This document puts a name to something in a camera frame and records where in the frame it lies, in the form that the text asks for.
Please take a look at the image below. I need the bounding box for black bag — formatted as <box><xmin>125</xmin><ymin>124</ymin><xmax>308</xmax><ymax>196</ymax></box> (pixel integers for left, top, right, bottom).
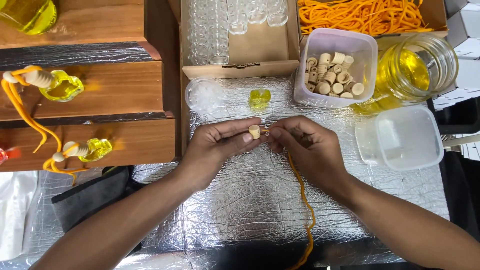
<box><xmin>427</xmin><ymin>97</ymin><xmax>480</xmax><ymax>242</ymax></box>

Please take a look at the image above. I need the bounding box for small red bottle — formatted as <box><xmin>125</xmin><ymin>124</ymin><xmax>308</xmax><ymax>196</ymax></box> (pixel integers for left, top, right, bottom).
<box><xmin>0</xmin><ymin>146</ymin><xmax>22</xmax><ymax>166</ymax></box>

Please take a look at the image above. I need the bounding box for empty square clear plastic container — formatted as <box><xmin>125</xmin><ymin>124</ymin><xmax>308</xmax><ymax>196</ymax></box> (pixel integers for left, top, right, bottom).
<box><xmin>355</xmin><ymin>104</ymin><xmax>445</xmax><ymax>172</ymax></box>

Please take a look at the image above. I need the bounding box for black cloth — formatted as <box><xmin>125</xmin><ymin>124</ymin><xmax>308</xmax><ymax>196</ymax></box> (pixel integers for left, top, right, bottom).
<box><xmin>51</xmin><ymin>165</ymin><xmax>144</xmax><ymax>256</ymax></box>

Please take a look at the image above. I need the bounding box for cardboard box of bottles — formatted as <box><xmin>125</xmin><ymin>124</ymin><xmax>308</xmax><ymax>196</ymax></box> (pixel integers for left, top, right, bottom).
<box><xmin>168</xmin><ymin>0</ymin><xmax>301</xmax><ymax>80</ymax></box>

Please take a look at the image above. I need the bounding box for cardboard box of cords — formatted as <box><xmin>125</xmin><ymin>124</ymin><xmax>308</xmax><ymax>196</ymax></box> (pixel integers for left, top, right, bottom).
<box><xmin>295</xmin><ymin>0</ymin><xmax>449</xmax><ymax>40</ymax></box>

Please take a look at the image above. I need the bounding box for long orange cord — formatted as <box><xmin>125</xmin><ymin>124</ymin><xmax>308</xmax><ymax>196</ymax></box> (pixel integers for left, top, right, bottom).
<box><xmin>261</xmin><ymin>129</ymin><xmax>316</xmax><ymax>270</ymax></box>

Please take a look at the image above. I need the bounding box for person's left hand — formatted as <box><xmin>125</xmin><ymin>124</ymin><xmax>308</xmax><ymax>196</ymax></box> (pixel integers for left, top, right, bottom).
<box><xmin>180</xmin><ymin>117</ymin><xmax>268</xmax><ymax>192</ymax></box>

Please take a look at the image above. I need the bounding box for person's right hand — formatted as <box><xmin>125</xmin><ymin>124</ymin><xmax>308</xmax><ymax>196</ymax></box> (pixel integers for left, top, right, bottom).
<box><xmin>267</xmin><ymin>115</ymin><xmax>350</xmax><ymax>196</ymax></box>

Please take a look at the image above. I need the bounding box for silver foil mat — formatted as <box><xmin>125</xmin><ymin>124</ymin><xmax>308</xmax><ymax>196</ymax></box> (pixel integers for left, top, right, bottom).
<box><xmin>0</xmin><ymin>42</ymin><xmax>451</xmax><ymax>270</ymax></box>

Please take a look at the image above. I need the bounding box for round clear plastic tub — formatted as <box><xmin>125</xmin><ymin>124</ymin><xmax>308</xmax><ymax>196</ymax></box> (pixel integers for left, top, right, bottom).
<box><xmin>184</xmin><ymin>77</ymin><xmax>226</xmax><ymax>113</ymax></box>

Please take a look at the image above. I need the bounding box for pile of wooden caps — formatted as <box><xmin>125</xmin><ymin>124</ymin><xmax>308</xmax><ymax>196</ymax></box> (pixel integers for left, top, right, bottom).
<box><xmin>304</xmin><ymin>52</ymin><xmax>365</xmax><ymax>100</ymax></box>

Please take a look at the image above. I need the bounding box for glass jar of yellow liquid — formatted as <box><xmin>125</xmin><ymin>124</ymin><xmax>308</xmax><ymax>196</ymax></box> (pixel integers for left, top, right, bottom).
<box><xmin>374</xmin><ymin>34</ymin><xmax>460</xmax><ymax>105</ymax></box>

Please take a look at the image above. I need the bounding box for stepped wooden rack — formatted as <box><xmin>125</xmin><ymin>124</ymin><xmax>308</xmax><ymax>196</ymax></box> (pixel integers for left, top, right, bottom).
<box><xmin>0</xmin><ymin>0</ymin><xmax>183</xmax><ymax>173</ymax></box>

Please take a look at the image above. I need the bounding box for square clear container of caps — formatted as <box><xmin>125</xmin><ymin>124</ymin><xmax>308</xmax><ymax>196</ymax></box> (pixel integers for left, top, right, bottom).
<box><xmin>293</xmin><ymin>28</ymin><xmax>379</xmax><ymax>109</ymax></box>

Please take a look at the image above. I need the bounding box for large bottle of yellow liquid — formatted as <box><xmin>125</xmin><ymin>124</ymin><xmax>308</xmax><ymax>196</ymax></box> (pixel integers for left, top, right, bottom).
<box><xmin>0</xmin><ymin>0</ymin><xmax>58</xmax><ymax>36</ymax></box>

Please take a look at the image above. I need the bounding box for group of empty glass bottles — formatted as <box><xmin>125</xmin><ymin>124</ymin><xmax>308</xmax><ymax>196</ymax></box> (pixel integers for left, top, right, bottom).
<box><xmin>187</xmin><ymin>0</ymin><xmax>290</xmax><ymax>67</ymax></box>

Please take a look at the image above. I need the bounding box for small uncapped yellow-filled glass bottle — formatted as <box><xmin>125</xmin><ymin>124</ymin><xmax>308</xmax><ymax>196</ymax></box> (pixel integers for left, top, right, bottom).
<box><xmin>249</xmin><ymin>88</ymin><xmax>272</xmax><ymax>110</ymax></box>

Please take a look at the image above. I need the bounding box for capped yellow bottle with cord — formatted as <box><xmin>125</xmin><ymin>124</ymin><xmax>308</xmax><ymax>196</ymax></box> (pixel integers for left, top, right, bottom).
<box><xmin>1</xmin><ymin>65</ymin><xmax>85</xmax><ymax>154</ymax></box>
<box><xmin>42</xmin><ymin>137</ymin><xmax>113</xmax><ymax>186</ymax></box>

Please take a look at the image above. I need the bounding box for white stick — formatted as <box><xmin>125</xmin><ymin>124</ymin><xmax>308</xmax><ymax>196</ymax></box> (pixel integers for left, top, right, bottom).
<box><xmin>442</xmin><ymin>134</ymin><xmax>480</xmax><ymax>148</ymax></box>

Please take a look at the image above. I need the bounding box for white plastic bag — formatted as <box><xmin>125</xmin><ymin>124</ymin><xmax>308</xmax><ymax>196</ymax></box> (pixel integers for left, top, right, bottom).
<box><xmin>0</xmin><ymin>170</ymin><xmax>40</xmax><ymax>262</ymax></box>

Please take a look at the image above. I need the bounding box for heap of orange cords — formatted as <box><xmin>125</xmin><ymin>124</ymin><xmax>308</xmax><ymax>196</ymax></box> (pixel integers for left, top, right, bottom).
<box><xmin>298</xmin><ymin>0</ymin><xmax>436</xmax><ymax>37</ymax></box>

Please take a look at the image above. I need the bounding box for stack of white boxes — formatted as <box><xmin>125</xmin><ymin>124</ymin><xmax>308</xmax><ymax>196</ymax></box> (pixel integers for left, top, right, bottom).
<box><xmin>431</xmin><ymin>0</ymin><xmax>480</xmax><ymax>110</ymax></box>

